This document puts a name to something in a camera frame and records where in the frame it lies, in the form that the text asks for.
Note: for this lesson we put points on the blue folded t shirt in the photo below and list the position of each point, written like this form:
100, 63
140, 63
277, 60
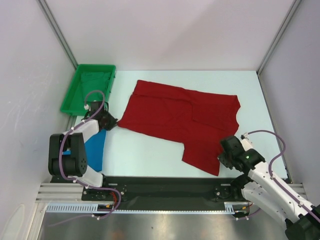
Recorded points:
83, 149

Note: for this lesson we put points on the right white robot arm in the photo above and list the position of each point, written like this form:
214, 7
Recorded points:
260, 185

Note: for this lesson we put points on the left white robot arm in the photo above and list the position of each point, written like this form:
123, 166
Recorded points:
90, 178

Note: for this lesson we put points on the right white cable duct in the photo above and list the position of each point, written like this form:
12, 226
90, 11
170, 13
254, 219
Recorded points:
237, 207

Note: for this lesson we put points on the green folded t shirt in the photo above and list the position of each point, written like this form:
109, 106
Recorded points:
91, 81

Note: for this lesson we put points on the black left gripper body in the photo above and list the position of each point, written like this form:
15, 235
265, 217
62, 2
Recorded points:
109, 121

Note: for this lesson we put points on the black table edge rail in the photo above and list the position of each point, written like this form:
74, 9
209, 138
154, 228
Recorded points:
170, 193

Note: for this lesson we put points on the aluminium corner post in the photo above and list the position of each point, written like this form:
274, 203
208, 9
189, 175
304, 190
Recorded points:
48, 14
279, 35

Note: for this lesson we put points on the red t shirt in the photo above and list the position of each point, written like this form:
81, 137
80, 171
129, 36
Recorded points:
198, 120

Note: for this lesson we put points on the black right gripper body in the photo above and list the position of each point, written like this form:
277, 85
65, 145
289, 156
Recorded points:
225, 158

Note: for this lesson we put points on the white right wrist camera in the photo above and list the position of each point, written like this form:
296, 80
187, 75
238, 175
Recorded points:
246, 143

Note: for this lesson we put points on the left aluminium corner post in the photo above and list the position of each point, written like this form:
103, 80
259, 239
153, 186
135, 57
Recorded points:
48, 14

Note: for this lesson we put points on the white cable duct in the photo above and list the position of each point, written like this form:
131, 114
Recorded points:
237, 207
85, 208

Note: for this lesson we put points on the aluminium frame rail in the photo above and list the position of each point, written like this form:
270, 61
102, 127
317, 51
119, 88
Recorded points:
59, 193

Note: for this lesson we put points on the left white cable duct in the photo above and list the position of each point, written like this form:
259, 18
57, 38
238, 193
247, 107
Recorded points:
85, 208

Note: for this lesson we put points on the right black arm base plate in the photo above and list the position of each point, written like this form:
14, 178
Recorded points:
229, 193

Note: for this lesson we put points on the right aluminium corner post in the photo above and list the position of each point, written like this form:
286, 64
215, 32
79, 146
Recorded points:
279, 35

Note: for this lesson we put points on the green plastic tray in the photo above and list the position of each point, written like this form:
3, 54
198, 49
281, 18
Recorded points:
73, 103

